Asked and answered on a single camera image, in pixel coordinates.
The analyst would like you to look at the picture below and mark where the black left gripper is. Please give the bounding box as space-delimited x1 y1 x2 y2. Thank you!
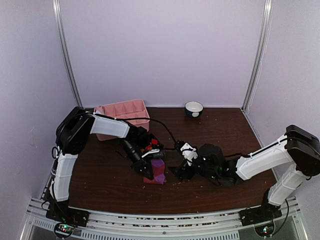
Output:
120 139 154 181

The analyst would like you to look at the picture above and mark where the maroon purple striped sock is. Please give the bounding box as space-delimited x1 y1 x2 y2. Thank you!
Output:
143 158 167 185

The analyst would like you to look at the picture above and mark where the black red yellow argyle sock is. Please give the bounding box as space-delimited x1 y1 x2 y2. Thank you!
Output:
139 134 164 153

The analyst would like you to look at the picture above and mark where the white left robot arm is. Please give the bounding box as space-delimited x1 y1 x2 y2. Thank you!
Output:
49 106 166 222

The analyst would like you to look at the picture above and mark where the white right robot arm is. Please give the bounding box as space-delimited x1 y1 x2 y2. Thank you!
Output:
169 125 320 221

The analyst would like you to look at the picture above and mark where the pink divided organizer tray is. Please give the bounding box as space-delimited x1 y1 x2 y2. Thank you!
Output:
94 99 150 141

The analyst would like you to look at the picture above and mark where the dark blue white bowl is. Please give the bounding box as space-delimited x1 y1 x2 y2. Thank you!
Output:
184 101 204 118

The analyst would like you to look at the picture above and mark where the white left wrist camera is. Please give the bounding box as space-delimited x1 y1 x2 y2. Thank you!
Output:
141 149 160 158

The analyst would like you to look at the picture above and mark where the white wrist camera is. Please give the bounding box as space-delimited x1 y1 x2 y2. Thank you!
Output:
141 149 160 158
179 142 199 167

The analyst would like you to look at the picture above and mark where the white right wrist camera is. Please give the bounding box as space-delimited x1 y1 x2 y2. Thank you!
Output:
179 142 199 167

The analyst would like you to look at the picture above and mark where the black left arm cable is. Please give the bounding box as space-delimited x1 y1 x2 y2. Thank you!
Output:
119 117 181 151

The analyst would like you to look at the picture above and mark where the front aluminium rail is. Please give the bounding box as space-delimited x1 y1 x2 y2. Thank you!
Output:
21 196 310 240

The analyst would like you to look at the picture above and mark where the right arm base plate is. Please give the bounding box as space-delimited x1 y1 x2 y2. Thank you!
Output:
238 205 283 226

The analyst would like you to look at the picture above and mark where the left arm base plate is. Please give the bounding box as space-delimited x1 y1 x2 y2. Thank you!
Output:
45 204 90 227

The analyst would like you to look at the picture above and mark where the right aluminium frame post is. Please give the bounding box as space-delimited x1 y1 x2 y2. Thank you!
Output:
241 0 273 113

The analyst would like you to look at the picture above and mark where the aluminium frame post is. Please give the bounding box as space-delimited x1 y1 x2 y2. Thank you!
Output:
52 0 83 108
241 0 273 113

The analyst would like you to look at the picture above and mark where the left aluminium frame post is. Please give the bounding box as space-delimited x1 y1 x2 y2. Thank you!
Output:
52 0 83 108

